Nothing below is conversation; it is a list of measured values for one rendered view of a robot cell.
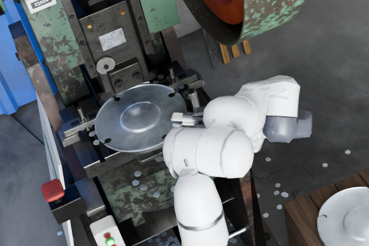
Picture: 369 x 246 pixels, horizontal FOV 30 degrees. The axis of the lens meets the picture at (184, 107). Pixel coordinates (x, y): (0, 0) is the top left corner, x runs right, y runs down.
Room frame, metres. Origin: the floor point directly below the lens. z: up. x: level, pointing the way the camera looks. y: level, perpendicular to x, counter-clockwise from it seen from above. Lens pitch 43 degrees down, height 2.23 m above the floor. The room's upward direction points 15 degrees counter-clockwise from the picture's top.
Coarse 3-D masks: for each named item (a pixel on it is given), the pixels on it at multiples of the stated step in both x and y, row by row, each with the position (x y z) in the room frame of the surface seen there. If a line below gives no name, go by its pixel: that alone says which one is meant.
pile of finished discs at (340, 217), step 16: (352, 192) 1.39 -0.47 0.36; (368, 192) 1.37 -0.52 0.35; (336, 208) 1.34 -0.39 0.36; (352, 208) 1.32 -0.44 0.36; (368, 208) 1.30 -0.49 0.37; (320, 224) 1.30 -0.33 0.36; (336, 224) 1.28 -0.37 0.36; (352, 224) 1.26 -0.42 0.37; (368, 224) 1.24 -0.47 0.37; (336, 240) 1.22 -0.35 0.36; (352, 240) 1.21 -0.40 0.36; (368, 240) 1.19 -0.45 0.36
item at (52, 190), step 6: (54, 180) 1.41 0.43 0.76; (42, 186) 1.40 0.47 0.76; (48, 186) 1.40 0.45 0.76; (54, 186) 1.39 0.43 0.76; (60, 186) 1.39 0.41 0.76; (42, 192) 1.38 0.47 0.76; (48, 192) 1.37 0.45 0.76; (54, 192) 1.37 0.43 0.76; (60, 192) 1.36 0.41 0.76; (48, 198) 1.35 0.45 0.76; (54, 198) 1.35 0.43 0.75
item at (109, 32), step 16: (80, 0) 1.66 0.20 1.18; (96, 0) 1.64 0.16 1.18; (112, 0) 1.63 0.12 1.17; (80, 16) 1.60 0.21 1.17; (96, 16) 1.60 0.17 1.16; (112, 16) 1.61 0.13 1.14; (128, 16) 1.61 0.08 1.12; (96, 32) 1.59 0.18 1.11; (112, 32) 1.60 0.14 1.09; (128, 32) 1.61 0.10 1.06; (96, 48) 1.59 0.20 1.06; (112, 48) 1.60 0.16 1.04; (128, 48) 1.61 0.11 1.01; (96, 64) 1.58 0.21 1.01; (112, 64) 1.58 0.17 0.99; (128, 64) 1.58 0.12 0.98; (144, 64) 1.62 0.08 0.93; (112, 80) 1.56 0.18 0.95; (128, 80) 1.57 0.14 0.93; (144, 80) 1.59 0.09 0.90
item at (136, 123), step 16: (128, 96) 1.67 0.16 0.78; (144, 96) 1.65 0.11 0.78; (160, 96) 1.63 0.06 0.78; (176, 96) 1.61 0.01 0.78; (112, 112) 1.62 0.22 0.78; (128, 112) 1.59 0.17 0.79; (144, 112) 1.57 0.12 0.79; (160, 112) 1.56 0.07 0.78; (176, 112) 1.54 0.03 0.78; (96, 128) 1.56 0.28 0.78; (112, 128) 1.54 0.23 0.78; (128, 128) 1.52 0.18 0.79; (144, 128) 1.50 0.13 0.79; (160, 128) 1.49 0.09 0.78; (112, 144) 1.47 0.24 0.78; (128, 144) 1.46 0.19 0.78; (144, 144) 1.44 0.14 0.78; (160, 144) 1.42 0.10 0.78
